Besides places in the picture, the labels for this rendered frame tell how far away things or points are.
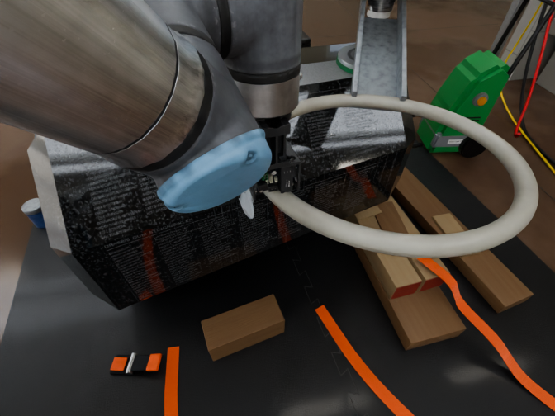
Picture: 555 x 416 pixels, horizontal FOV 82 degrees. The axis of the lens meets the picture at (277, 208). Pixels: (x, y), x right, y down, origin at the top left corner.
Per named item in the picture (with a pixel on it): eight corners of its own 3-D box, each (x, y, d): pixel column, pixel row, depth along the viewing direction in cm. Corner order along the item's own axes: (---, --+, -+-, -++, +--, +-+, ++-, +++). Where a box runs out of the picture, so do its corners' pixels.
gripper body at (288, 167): (251, 204, 45) (245, 129, 37) (237, 170, 51) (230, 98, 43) (301, 193, 47) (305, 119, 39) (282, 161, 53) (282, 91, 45)
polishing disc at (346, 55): (335, 69, 102) (336, 65, 102) (339, 44, 117) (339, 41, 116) (403, 75, 100) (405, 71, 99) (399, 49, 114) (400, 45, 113)
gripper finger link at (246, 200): (241, 238, 52) (249, 194, 46) (233, 214, 56) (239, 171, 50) (258, 236, 53) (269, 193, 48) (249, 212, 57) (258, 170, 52)
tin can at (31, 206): (47, 229, 166) (33, 213, 157) (30, 226, 168) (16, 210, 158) (60, 215, 173) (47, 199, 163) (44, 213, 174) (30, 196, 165)
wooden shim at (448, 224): (431, 218, 163) (432, 215, 162) (448, 215, 164) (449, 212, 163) (461, 257, 146) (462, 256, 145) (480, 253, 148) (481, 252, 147)
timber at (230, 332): (213, 361, 122) (208, 351, 113) (206, 333, 130) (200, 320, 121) (284, 332, 130) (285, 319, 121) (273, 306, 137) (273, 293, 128)
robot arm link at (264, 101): (218, 61, 40) (290, 53, 42) (223, 98, 44) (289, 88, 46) (234, 89, 34) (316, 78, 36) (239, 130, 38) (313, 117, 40)
